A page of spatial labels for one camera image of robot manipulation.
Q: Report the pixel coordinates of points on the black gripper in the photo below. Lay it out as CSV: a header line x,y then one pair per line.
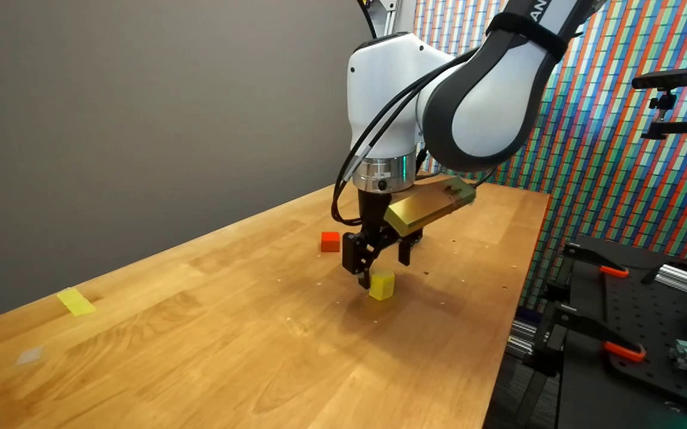
x,y
373,211

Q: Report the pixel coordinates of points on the yellow block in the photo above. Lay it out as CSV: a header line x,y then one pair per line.
x,y
383,287

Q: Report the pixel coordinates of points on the black stereo camera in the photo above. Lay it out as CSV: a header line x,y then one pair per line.
x,y
672,76

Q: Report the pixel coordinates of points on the red block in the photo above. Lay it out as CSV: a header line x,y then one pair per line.
x,y
330,242

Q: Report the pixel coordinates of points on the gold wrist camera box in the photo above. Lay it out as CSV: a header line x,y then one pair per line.
x,y
422,207

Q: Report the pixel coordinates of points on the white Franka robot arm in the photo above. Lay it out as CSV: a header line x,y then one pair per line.
x,y
383,87

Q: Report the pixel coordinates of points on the black perforated breadboard table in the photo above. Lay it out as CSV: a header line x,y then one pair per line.
x,y
590,396

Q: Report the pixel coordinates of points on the yellow tape strip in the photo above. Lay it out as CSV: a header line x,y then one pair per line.
x,y
75,300

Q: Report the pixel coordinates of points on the translucent tape piece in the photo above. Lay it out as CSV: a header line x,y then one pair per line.
x,y
28,355

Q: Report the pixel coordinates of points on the silver aluminium extrusion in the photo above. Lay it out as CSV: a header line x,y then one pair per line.
x,y
681,278

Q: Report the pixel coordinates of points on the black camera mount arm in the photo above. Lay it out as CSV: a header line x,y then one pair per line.
x,y
681,127

